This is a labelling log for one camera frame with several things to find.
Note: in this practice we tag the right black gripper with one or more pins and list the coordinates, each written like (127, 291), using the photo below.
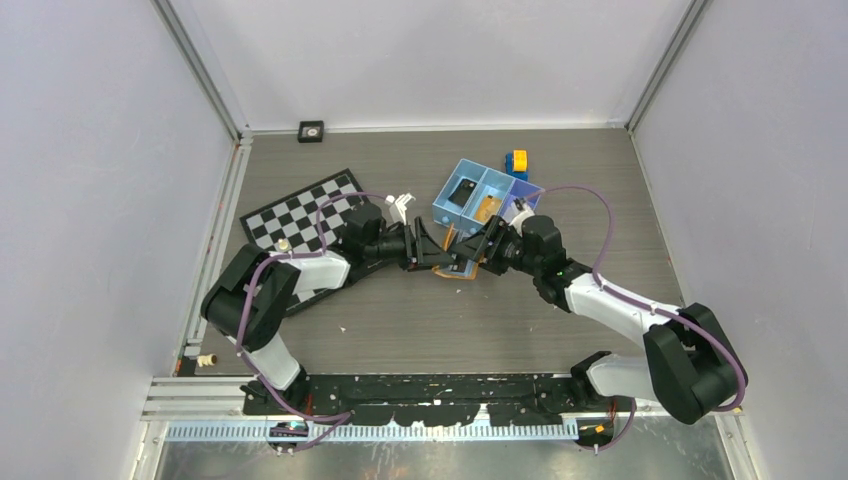
(476, 247)

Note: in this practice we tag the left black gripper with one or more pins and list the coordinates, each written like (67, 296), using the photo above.
(421, 252)

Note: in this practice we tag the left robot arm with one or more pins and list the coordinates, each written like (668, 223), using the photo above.
(252, 295)

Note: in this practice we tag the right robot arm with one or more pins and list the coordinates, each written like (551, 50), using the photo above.
(687, 363)

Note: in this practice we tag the orange item in tray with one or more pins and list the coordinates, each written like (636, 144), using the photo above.
(489, 206)

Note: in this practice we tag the blue compartment tray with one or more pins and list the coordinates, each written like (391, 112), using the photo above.
(488, 182)

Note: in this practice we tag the black item in tray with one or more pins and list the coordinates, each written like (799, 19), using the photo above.
(462, 192)

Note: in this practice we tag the blue orange toy block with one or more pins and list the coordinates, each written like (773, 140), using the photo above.
(516, 164)

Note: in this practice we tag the black white chessboard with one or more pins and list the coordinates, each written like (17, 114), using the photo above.
(307, 218)

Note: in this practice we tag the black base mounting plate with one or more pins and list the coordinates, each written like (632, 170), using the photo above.
(433, 400)

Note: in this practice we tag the small black square device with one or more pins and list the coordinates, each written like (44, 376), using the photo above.
(311, 131)

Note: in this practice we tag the small beige peg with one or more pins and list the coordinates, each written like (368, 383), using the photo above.
(207, 360)

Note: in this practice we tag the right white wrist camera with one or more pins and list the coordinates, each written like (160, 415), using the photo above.
(516, 217)

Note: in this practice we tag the aluminium frame rail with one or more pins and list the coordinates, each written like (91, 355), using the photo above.
(194, 398)

